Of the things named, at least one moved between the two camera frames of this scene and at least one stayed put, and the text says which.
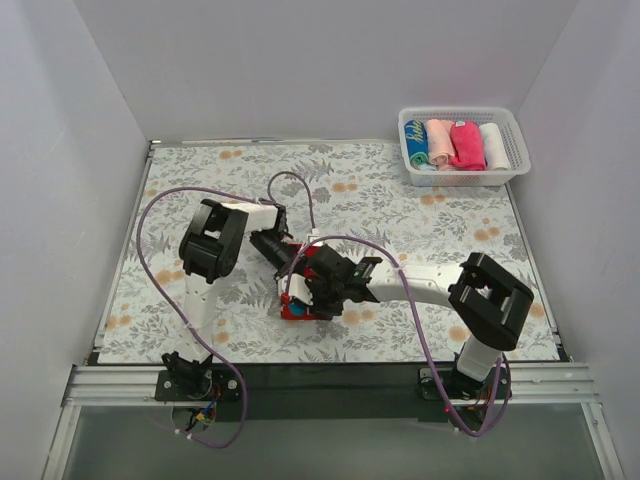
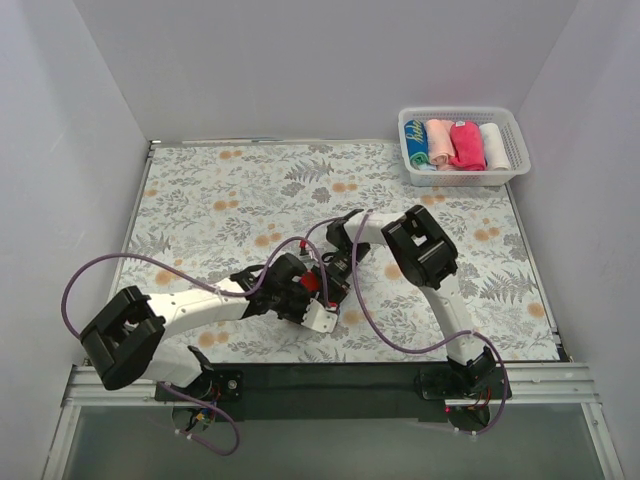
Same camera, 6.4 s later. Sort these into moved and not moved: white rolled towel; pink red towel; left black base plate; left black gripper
Moved: left black gripper
Not moved: pink red towel; white rolled towel; left black base plate
